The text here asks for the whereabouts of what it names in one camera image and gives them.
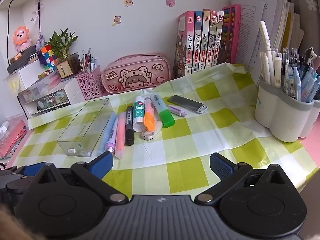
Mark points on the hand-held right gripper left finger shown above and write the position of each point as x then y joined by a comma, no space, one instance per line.
103,164

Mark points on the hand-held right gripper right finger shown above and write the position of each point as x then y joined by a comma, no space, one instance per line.
220,165

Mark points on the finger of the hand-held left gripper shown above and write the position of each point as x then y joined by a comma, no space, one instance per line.
32,169

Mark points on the light blue pen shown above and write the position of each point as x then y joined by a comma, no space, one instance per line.
107,132

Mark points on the pink pen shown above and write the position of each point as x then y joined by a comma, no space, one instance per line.
120,135

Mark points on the clear plastic box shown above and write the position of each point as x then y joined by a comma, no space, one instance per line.
82,125

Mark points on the black marker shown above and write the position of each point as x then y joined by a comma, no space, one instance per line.
129,127

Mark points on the white glue stick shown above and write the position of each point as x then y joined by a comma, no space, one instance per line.
138,115

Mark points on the orange capped highlighter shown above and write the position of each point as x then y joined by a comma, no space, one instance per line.
149,120

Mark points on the small purple pen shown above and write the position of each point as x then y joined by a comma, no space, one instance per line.
177,110

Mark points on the green capped highlighter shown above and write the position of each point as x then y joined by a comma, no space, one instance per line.
163,112

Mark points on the small white plastic piece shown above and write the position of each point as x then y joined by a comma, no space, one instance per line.
71,151
85,153

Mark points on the green checked tablecloth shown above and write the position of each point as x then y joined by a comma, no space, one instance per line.
200,135

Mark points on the pink flat box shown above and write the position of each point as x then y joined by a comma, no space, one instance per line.
12,137

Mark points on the dirty white eraser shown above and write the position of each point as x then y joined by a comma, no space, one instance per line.
148,134

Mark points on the dark grey slim case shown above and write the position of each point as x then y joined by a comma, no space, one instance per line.
187,103

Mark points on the white cloud-shaped pen holder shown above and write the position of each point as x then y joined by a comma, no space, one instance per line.
277,115

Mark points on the pink mesh pen holder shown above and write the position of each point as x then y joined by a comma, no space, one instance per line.
88,86

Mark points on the white drawer organizer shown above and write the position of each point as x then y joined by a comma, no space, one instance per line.
62,95

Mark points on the clear lidded storage box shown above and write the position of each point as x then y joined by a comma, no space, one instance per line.
42,87

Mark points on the white cardboard box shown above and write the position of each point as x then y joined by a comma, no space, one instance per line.
28,76

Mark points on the pink cartoon pencil case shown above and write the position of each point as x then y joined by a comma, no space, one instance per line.
135,76

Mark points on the glass plant pot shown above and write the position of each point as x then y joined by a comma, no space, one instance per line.
68,67

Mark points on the bunch of pens and pencils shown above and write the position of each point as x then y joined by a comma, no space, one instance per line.
87,62

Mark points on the black flat box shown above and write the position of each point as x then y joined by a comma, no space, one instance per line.
21,60

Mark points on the bunch of white pens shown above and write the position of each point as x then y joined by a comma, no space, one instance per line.
268,62

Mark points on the colourful puzzle cube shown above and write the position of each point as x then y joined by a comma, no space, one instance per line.
48,56

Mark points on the bunch of blue pens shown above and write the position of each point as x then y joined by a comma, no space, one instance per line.
302,82

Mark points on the blue spine book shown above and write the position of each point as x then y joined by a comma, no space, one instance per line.
197,42

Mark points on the green bamboo plant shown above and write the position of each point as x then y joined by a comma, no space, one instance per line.
62,42

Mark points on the purple hanging tassel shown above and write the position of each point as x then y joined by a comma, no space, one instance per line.
40,40

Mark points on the pink abacus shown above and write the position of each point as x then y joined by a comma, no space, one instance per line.
232,35

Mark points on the orange lion toy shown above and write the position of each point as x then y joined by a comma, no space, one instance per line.
22,38

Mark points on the white spine book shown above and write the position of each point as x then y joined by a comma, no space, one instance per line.
219,30

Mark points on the stack of printed papers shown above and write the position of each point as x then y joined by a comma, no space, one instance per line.
252,25

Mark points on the grey flowered curtain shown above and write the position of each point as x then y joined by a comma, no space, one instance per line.
310,5

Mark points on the brown animal wall sticker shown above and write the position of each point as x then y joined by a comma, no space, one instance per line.
117,20

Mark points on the yellow moon wall sticker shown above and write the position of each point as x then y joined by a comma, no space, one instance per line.
128,1

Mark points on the round pink wall sticker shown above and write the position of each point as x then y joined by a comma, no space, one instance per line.
170,2

